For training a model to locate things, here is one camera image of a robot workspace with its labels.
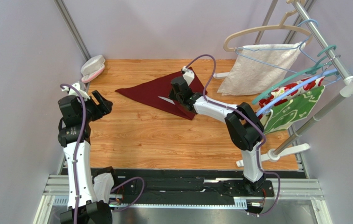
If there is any green handled table knife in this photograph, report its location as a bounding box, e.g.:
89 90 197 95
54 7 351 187
158 96 175 105

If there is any dark red cloth napkin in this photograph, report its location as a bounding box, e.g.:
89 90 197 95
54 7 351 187
116 71 195 120

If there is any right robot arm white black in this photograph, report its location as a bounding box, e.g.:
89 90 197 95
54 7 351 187
168 77 265 193

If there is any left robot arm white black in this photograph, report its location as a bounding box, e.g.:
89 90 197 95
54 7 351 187
58 91 115 224

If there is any white pink folded cloth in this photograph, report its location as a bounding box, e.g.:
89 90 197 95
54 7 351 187
81 55 105 83

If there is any white textured hanging cloth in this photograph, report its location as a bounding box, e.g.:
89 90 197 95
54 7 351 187
217 41 307 97

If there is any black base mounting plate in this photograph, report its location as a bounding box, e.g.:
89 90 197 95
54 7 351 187
61 168 307 207

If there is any green white patterned cloth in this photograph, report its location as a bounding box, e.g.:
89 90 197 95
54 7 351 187
264 86 325 134

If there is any beige clothes hanger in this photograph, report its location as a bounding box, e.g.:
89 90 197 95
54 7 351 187
223 10 312 52

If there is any red flower patterned cloth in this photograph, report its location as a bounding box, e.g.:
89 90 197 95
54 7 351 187
258 77 325 108

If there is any teal clothes hanger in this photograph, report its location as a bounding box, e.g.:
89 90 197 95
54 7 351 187
251 55 340 104

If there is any blue clothes hanger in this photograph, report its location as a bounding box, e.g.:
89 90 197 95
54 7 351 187
256 69 338 117

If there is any silver white clothes rack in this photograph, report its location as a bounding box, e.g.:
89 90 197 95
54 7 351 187
249 0 353 168

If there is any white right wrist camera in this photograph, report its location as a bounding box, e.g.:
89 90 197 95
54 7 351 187
181 66 195 85

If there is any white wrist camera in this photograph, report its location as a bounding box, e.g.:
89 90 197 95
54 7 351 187
60 81 90 100
181 66 195 85

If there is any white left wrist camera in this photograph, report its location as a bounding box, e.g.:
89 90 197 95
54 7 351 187
60 81 90 100

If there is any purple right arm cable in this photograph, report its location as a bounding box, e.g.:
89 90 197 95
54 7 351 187
185 54 281 217

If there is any light blue wire hanger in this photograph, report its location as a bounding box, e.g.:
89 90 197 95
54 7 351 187
234 19 318 74

